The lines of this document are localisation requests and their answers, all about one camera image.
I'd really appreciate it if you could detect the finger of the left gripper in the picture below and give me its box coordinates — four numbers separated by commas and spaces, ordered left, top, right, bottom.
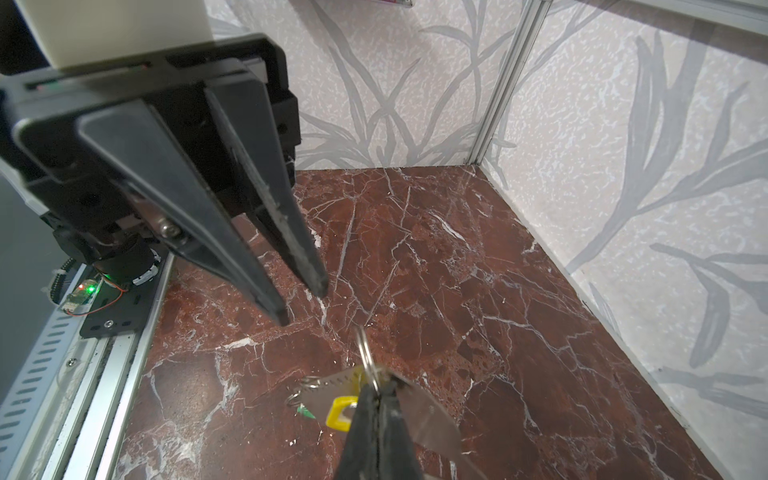
204, 77, 328, 298
77, 100, 290, 326

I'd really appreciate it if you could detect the green circuit board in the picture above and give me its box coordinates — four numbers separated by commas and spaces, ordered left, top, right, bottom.
60, 279, 99, 314

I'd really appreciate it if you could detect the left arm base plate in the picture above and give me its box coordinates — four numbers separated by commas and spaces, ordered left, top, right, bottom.
79, 247, 169, 339

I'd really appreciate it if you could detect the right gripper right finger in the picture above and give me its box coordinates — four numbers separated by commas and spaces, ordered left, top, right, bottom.
379, 381, 424, 480

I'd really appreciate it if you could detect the steel key organizer plate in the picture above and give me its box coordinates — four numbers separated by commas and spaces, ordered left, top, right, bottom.
287, 366, 471, 468

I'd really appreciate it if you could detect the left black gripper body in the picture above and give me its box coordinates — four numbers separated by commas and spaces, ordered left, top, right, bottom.
1, 34, 300, 245

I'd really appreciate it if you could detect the small wire key ring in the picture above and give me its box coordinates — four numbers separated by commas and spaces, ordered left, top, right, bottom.
355, 325, 383, 394

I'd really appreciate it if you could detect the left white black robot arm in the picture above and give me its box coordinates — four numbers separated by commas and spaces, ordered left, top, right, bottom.
1, 1, 328, 326

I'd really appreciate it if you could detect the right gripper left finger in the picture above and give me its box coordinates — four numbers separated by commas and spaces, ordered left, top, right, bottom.
334, 386, 379, 480

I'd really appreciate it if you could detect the aluminium mounting rail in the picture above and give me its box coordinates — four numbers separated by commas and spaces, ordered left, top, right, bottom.
1, 253, 174, 479

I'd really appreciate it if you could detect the yellow capped key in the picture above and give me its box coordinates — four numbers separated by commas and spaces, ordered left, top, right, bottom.
325, 396, 358, 432

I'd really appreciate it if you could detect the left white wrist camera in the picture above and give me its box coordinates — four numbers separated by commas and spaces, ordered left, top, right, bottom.
15, 0, 213, 69

